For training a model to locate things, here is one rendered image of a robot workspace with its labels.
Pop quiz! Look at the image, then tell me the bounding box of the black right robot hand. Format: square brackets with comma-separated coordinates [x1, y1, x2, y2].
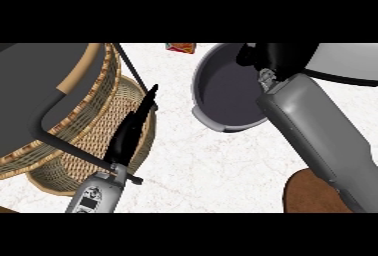
[235, 42, 322, 83]

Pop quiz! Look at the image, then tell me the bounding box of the red can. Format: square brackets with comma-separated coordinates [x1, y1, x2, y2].
[164, 42, 198, 55]

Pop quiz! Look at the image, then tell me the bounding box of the brown wooden cutting board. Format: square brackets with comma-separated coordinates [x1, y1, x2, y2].
[283, 167, 358, 214]

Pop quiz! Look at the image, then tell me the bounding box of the large wicker basket tier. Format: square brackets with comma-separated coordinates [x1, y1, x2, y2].
[0, 42, 123, 181]

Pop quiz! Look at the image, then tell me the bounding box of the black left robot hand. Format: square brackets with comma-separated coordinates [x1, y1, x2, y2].
[102, 83, 160, 167]

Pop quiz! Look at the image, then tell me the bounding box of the grey metal pot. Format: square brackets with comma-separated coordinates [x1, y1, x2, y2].
[191, 42, 272, 134]

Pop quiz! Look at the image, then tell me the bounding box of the dark grey basket frame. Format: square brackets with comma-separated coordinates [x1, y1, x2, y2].
[29, 42, 160, 186]

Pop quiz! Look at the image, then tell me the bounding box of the small wicker basket tier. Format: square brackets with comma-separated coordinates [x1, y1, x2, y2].
[26, 74, 159, 197]

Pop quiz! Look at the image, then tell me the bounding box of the grey round plate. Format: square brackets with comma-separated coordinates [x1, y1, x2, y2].
[300, 42, 378, 88]

